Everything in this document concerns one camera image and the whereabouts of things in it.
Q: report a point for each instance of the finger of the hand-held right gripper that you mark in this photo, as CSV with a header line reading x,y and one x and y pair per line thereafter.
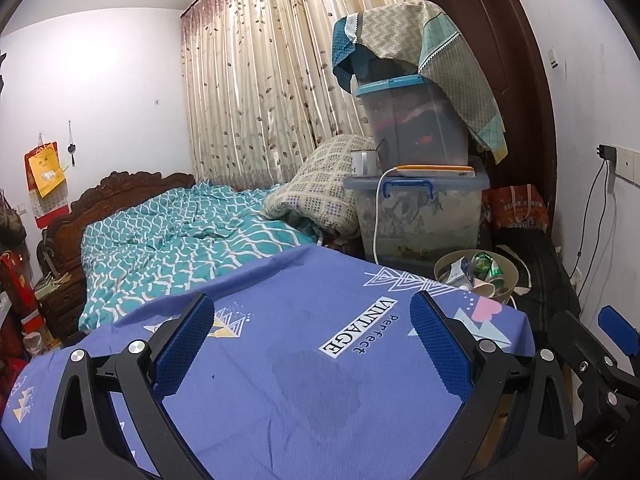
x,y
585,385
617,330

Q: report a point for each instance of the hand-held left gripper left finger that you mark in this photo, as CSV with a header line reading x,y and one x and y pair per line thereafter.
x,y
182,345

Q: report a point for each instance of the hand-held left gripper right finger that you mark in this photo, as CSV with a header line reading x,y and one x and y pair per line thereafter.
x,y
440,345

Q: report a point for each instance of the white carton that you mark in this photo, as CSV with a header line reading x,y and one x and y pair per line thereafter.
x,y
457,276

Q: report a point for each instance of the beige round trash bin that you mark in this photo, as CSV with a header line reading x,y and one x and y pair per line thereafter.
x,y
509,280

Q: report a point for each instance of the green packet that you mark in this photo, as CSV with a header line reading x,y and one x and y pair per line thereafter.
x,y
484,261

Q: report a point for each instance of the black bag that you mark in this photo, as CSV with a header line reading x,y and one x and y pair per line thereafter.
x,y
547,270

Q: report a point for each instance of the teal patterned duvet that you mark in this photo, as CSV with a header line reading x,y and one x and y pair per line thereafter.
x,y
175,240

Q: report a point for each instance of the blue printed tablecloth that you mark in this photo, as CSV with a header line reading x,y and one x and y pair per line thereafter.
x,y
300,320

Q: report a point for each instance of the wooden nightstand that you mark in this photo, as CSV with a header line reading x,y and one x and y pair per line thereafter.
x,y
62,310

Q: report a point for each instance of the red and orange bag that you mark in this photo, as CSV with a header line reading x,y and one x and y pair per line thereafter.
x,y
520,210

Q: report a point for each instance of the carved wooden headboard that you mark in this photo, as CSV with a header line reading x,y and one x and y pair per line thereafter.
x,y
125,185

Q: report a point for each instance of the red gift box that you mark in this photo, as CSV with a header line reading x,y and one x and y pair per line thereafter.
x,y
17,290

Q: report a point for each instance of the orange and white power strip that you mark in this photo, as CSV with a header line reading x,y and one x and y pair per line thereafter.
x,y
435,170

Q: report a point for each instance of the white enamel mug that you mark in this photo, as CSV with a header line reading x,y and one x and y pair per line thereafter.
x,y
362,164

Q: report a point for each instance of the beige checked quilt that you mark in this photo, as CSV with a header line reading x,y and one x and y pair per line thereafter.
x,y
325,175

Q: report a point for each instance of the clear storage box blue lid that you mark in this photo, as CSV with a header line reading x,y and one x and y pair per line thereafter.
x,y
415,125

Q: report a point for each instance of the dark hanging ornament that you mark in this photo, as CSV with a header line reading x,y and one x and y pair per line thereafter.
x,y
72,149

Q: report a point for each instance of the beige leaf print curtain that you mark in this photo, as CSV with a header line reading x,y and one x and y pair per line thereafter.
x,y
250,85

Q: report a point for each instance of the grey and teal patterned cloth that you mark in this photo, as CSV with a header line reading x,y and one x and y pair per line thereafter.
x,y
400,35

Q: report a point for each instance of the dark brown wooden door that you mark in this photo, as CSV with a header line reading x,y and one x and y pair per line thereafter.
x,y
500,35

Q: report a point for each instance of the white wall socket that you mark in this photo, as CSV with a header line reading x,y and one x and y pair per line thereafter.
x,y
576,276

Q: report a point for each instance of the black wall plug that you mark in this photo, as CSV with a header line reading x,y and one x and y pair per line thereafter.
x,y
606,151

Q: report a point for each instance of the yellow and red wall calendar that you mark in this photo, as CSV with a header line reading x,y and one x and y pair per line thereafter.
x,y
45,170

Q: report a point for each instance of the white light switch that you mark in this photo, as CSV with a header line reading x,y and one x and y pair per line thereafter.
x,y
552,58

